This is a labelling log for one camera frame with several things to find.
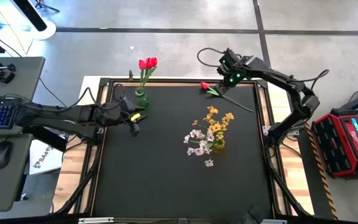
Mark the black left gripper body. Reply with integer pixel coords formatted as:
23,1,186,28
113,83,142,137

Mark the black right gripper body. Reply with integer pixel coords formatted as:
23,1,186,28
218,48,251,88

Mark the yellow artificial flower bunch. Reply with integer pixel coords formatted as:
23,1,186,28
191,105,235,141

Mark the white artificial flower bunch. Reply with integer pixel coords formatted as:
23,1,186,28
183,129,214,168

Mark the green glass vase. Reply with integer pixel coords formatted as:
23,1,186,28
134,86,150,109

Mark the yellow glass vase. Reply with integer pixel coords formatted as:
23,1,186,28
212,138,227,154

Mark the black table mat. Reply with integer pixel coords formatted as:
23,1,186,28
93,85,275,220

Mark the white printed bag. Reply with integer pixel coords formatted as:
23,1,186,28
29,140,64,175

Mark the white round stand base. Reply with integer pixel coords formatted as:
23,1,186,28
31,20,57,41

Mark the large grey desk top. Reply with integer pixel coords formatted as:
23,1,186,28
0,56,46,138

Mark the black computer mouse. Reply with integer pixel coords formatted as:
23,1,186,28
0,140,13,170

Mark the red and black equipment box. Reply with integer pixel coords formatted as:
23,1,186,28
311,107,358,180

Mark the black tripod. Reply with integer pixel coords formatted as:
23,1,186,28
34,0,60,14

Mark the black hazard-striped platform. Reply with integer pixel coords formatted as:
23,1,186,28
283,79,338,220

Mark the small grey desk panel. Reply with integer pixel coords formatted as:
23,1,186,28
0,133,34,213

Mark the black stand panel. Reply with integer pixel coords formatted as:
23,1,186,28
12,0,48,32

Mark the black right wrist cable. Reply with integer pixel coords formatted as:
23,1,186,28
196,47,226,68

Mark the black aluminium table frame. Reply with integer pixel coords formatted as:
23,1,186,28
73,77,291,219

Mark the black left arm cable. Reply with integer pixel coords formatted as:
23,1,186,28
57,83,127,113

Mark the black desk cable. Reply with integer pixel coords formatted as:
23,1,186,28
38,77,68,108

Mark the black cable bundle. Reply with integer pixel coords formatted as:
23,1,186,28
264,146,312,218
53,146,103,216

